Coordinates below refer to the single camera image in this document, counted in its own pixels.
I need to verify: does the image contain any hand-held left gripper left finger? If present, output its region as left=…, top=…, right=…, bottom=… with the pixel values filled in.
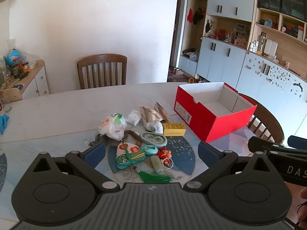
left=31, top=142, right=121, bottom=192

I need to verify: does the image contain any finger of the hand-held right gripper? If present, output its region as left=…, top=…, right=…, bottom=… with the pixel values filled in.
left=287, top=135, right=307, bottom=148
left=248, top=136, right=288, bottom=154

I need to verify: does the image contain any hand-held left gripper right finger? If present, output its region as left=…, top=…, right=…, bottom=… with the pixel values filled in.
left=183, top=141, right=272, bottom=192

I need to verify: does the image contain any dark tea leaf packet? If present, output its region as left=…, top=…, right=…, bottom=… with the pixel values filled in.
left=88, top=134, right=113, bottom=148

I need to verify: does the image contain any red cardboard shoe box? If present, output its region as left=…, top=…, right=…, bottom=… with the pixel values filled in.
left=174, top=81, right=257, bottom=143

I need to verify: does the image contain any white printed plastic bag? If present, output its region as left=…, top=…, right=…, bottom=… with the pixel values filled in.
left=97, top=113, right=127, bottom=140

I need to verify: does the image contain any yellow small box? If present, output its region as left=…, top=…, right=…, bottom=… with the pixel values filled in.
left=163, top=123, right=187, bottom=136

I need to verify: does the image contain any small teal oval box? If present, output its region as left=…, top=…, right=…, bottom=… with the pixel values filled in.
left=143, top=145, right=158, bottom=156

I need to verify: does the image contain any silver foil packet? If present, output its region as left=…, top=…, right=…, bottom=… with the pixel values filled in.
left=139, top=102, right=173, bottom=130

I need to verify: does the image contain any person's right hand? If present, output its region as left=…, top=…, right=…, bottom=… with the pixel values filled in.
left=297, top=186, right=307, bottom=224

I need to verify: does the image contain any green embroidered pouch with tassel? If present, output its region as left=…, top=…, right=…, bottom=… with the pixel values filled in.
left=108, top=136, right=196, bottom=185

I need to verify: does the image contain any brown wooden chair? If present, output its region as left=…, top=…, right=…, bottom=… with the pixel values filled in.
left=77, top=54, right=128, bottom=90
left=239, top=93, right=285, bottom=145

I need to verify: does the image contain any crumpled clear plastic bag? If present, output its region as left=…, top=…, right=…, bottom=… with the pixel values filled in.
left=125, top=110, right=142, bottom=126

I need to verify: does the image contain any grey-green small cylinder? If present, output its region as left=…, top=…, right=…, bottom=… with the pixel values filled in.
left=150, top=156, right=163, bottom=173

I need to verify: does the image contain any grey-teal oval case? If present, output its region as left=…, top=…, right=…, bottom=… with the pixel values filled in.
left=140, top=132, right=168, bottom=147

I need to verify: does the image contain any white wooden-top sideboard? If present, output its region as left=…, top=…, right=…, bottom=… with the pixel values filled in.
left=0, top=60, right=51, bottom=101

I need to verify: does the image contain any blue cloth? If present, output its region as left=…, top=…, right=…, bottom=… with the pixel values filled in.
left=0, top=114, right=9, bottom=135

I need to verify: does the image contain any white storage canister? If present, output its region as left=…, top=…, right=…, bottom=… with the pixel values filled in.
left=264, top=39, right=279, bottom=58

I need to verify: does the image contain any grey bag in cabinet nook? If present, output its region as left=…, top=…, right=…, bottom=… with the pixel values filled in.
left=182, top=48, right=199, bottom=60

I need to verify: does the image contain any clear glass bottle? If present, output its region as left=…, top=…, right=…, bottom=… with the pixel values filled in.
left=0, top=93, right=12, bottom=113

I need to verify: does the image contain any clear glass jar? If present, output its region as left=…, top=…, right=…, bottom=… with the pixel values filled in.
left=258, top=35, right=267, bottom=53

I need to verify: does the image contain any dark brown door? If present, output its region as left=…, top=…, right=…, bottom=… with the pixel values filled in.
left=167, top=0, right=184, bottom=82

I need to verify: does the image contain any black white hanging bag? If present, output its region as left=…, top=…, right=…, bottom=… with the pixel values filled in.
left=204, top=19, right=214, bottom=35

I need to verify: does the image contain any red orange bead keychain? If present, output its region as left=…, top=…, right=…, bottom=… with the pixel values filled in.
left=158, top=147, right=174, bottom=168

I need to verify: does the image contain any brown braided cord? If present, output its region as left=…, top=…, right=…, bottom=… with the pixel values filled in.
left=123, top=129, right=142, bottom=145

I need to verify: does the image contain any pale blue wall cabinet unit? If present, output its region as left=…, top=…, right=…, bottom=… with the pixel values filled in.
left=179, top=0, right=307, bottom=144

